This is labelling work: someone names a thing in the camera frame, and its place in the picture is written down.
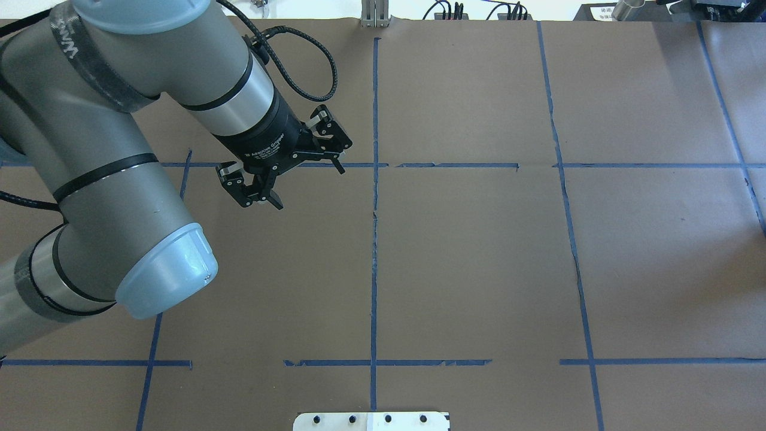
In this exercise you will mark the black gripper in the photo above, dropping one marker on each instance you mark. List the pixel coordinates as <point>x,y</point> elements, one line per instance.
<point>261,136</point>

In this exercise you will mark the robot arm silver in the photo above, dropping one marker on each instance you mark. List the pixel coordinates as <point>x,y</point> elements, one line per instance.
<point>72,78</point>

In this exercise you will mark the small metal cup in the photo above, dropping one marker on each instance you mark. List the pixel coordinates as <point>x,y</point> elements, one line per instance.
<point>627,10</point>

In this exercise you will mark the aluminium frame post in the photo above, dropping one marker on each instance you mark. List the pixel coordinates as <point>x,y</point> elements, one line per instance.
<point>375,14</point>

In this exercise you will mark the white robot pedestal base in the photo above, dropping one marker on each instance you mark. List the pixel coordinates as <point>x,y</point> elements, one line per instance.
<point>396,420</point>

